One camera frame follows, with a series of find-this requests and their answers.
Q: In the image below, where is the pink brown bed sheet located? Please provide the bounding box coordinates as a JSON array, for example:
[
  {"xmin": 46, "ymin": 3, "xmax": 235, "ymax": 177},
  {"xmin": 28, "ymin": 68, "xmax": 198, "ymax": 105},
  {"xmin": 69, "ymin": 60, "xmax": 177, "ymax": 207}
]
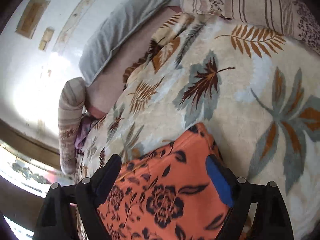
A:
[{"xmin": 85, "ymin": 6, "xmax": 181, "ymax": 119}]

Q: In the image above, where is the striped floral beige pillow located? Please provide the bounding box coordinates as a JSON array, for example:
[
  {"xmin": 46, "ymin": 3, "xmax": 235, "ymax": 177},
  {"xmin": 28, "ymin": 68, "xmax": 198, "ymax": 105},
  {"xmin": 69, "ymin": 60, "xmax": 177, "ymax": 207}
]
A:
[{"xmin": 58, "ymin": 77, "xmax": 86, "ymax": 175}]

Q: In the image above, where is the cream leaf-pattern fleece blanket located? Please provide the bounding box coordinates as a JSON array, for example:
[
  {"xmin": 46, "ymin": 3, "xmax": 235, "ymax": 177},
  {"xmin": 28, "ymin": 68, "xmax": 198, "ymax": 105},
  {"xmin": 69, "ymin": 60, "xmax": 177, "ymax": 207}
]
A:
[{"xmin": 76, "ymin": 13, "xmax": 319, "ymax": 239}]

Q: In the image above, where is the stained glass window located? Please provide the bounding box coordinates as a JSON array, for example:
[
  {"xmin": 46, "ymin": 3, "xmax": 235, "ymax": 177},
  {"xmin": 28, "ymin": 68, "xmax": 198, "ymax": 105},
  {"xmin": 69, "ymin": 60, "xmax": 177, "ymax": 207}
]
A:
[{"xmin": 1, "ymin": 141, "xmax": 73, "ymax": 198}]

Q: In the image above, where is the orange black floral garment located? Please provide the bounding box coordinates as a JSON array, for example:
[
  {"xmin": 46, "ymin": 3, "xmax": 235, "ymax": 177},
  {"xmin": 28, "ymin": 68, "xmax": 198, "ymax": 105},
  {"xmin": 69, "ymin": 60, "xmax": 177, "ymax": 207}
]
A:
[{"xmin": 98, "ymin": 123, "xmax": 229, "ymax": 239}]

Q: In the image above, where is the grey pillow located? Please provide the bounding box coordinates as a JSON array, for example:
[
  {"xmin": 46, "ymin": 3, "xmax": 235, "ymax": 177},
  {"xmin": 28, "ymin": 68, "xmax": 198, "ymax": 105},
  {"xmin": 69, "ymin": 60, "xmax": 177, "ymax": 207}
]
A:
[{"xmin": 79, "ymin": 0, "xmax": 180, "ymax": 86}]

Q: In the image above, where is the purple floral cloth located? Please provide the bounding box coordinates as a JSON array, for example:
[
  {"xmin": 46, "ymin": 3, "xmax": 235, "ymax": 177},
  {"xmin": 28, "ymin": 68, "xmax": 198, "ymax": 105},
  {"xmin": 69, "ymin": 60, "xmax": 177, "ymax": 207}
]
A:
[{"xmin": 74, "ymin": 114, "xmax": 99, "ymax": 153}]

